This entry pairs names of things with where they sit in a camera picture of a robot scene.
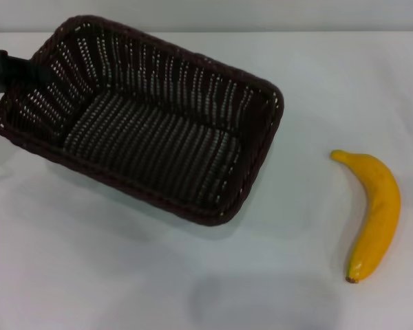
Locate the black woven plastic basket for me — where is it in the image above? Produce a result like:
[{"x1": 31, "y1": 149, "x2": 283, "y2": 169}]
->
[{"x1": 0, "y1": 14, "x2": 285, "y2": 228}]

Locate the yellow banana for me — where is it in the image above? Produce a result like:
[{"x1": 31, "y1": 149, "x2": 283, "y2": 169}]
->
[{"x1": 330, "y1": 148, "x2": 402, "y2": 284}]

